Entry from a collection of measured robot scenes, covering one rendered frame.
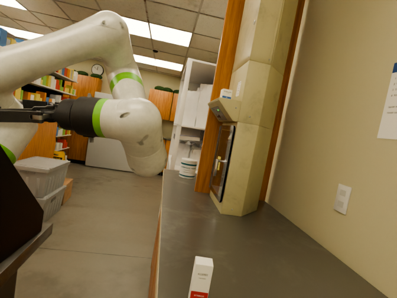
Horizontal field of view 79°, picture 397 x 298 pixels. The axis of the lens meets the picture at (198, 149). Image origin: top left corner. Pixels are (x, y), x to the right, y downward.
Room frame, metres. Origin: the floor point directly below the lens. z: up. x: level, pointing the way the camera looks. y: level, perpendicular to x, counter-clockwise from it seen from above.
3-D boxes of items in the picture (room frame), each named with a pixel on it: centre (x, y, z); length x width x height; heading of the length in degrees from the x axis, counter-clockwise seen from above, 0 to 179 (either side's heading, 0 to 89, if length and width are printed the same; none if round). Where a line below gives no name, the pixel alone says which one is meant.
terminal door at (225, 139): (1.34, -0.14, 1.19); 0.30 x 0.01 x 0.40; 8
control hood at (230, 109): (1.34, -0.09, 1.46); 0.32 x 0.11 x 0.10; 9
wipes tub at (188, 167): (1.94, 0.06, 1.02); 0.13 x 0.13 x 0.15
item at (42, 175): (2.74, 1.76, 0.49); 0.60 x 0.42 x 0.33; 9
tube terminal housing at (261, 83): (1.36, -0.27, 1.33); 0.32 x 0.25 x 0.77; 9
